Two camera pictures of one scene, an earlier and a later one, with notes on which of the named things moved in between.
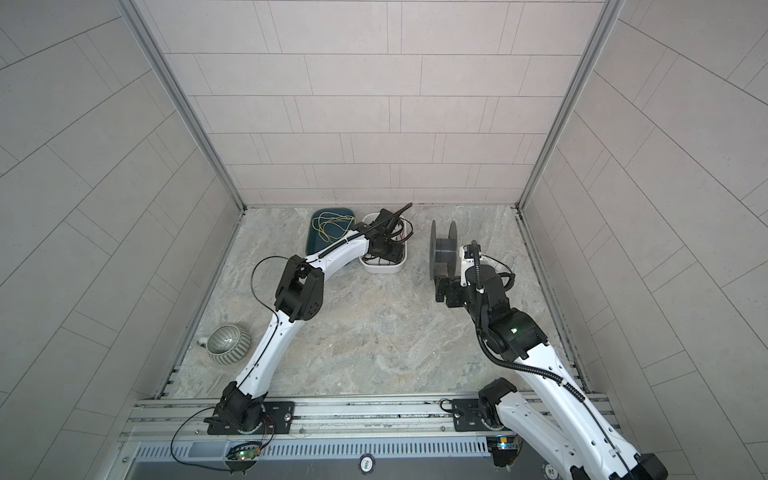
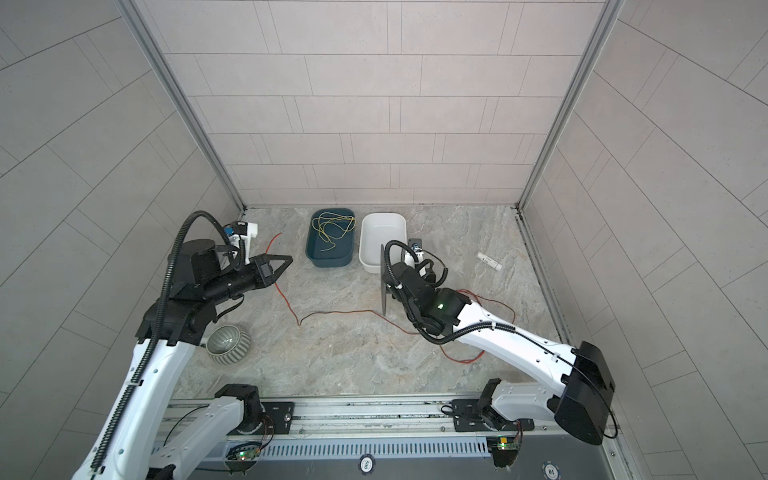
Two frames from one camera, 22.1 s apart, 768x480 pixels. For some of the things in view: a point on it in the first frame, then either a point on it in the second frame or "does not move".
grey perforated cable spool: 443,252 -> 383,281
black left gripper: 397,254 -> 260,269
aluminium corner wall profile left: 182,96 does not move
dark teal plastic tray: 326,225 does not move
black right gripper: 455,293 -> 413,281
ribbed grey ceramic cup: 226,343 does not move
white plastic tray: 377,265 does not move
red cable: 375,264 -> 384,317
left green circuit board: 248,451 does not move
